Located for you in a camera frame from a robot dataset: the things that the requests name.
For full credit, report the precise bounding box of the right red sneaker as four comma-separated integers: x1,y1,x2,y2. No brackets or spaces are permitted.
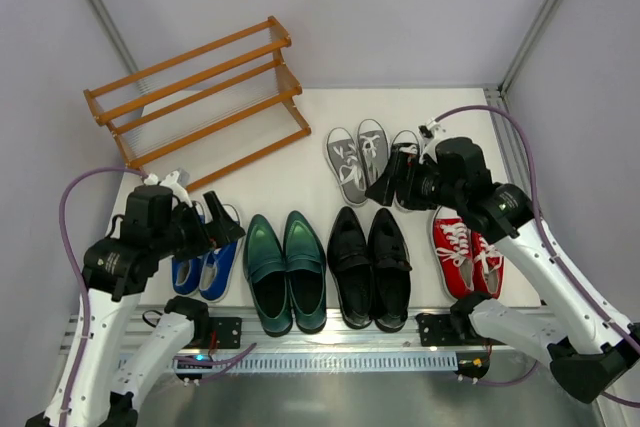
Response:
471,232,505,299

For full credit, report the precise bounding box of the aluminium mounting rail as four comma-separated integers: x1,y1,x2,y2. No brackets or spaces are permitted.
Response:
58,307,561,354

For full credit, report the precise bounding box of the left black sneaker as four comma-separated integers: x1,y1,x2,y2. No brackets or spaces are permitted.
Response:
388,130,426,212

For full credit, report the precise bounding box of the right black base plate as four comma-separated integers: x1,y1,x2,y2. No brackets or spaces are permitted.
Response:
415,313,462,347

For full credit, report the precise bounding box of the red sneaker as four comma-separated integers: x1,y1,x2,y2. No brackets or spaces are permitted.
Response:
471,232,505,299
431,207,473,299

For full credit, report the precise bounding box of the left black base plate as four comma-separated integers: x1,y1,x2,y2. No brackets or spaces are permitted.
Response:
185,317,242,350

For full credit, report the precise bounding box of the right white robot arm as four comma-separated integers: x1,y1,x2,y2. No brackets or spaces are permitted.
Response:
366,137,639,403

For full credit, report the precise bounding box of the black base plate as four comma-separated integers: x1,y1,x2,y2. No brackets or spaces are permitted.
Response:
185,317,242,350
415,313,462,347

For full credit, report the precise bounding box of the left red sneaker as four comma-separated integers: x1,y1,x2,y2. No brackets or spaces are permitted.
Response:
431,207,473,299

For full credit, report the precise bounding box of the black loafer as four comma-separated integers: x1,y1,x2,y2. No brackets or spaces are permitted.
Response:
327,206,373,330
368,208,412,333

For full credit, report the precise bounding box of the left grey sneaker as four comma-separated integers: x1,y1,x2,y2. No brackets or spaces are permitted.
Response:
324,127,367,206

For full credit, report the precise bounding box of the right grey sneaker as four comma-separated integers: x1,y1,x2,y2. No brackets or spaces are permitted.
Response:
357,119,389,186

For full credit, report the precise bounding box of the blue sneaker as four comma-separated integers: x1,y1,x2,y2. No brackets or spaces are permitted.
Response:
199,239,242,302
171,254,204,296

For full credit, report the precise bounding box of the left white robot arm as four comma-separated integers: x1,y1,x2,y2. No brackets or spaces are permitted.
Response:
26,184,245,426

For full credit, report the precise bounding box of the grey sneaker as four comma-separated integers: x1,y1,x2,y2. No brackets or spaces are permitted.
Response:
324,127,367,206
357,119,389,186

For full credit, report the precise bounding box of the wooden shoe shelf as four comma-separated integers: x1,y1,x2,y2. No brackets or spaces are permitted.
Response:
84,16,312,192

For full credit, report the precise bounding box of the slotted cable duct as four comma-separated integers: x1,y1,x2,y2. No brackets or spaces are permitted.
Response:
117,351,459,374

